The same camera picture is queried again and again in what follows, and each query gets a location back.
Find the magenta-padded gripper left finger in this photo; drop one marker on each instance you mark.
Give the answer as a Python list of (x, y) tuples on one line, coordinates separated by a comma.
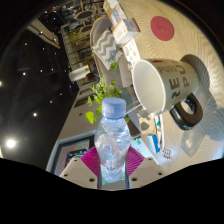
[(78, 171)]

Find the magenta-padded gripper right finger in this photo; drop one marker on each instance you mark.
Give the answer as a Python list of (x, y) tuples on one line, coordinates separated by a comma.
[(145, 171)]

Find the clear blue-capped water bottle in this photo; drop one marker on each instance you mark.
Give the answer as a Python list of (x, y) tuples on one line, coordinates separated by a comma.
[(111, 146)]

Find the window with festive decals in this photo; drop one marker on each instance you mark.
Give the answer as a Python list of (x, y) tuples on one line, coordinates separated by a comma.
[(71, 150)]

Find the pill blister pack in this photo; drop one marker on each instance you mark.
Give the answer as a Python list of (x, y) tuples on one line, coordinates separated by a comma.
[(166, 153)]

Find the blue white card pack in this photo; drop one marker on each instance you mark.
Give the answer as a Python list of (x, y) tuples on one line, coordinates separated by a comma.
[(153, 143)]

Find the green potted plant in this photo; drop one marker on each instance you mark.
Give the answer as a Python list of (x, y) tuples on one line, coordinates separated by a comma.
[(100, 90)]

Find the person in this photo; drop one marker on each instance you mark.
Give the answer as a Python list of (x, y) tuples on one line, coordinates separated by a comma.
[(91, 76)]

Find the white round column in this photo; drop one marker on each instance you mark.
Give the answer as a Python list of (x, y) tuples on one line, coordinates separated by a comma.
[(79, 73)]

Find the ceiling spot lights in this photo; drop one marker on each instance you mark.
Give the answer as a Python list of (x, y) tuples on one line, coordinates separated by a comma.
[(33, 71)]

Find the illustrated paper sheet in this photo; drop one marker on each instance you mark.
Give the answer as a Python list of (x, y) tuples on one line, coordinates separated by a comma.
[(132, 53)]

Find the grey white chevron cushion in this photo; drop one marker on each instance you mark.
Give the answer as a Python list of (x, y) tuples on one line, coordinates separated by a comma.
[(106, 48)]

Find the white orange carton box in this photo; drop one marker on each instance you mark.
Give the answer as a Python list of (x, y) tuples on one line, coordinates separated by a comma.
[(126, 30)]

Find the flat round red coaster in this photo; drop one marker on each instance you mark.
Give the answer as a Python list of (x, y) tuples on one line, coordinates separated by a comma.
[(162, 28)]

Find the grey curved sofa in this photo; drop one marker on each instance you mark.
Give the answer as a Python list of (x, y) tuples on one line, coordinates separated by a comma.
[(96, 25)]

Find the group of dining chairs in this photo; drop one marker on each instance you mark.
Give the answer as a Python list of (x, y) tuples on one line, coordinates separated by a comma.
[(83, 15)]

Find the white paper napkin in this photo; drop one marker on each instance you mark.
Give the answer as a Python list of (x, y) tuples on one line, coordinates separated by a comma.
[(110, 5)]

